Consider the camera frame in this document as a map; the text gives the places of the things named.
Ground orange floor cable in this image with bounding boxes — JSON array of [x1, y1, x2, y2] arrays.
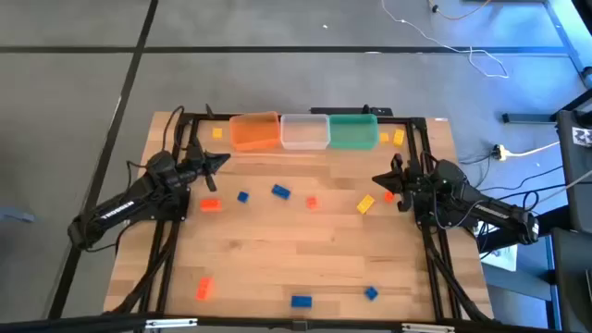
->
[[427, 0, 491, 22]]

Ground black aluminium table frame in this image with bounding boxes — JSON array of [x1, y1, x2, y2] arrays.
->
[[104, 104, 496, 333]]

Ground white printed sheet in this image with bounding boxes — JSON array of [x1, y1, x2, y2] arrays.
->
[[480, 244, 518, 273]]

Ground green translucent plastic bin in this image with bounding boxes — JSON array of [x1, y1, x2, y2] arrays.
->
[[328, 113, 379, 151]]

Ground white floor cable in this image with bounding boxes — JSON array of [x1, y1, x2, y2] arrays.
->
[[381, 0, 510, 79]]

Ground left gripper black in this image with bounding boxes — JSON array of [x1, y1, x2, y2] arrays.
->
[[182, 138, 231, 193]]

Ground black cable bundle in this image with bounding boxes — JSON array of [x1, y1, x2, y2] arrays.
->
[[110, 221, 179, 315], [424, 228, 489, 321]]

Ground orange translucent plastic bin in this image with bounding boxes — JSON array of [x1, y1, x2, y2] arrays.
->
[[228, 110, 282, 153]]

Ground clear plastic bin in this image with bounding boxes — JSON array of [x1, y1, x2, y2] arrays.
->
[[279, 113, 331, 151]]

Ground grey floor tape piece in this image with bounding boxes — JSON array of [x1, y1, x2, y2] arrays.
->
[[0, 206, 36, 224]]

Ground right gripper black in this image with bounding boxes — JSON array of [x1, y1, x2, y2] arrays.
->
[[372, 154, 431, 213]]

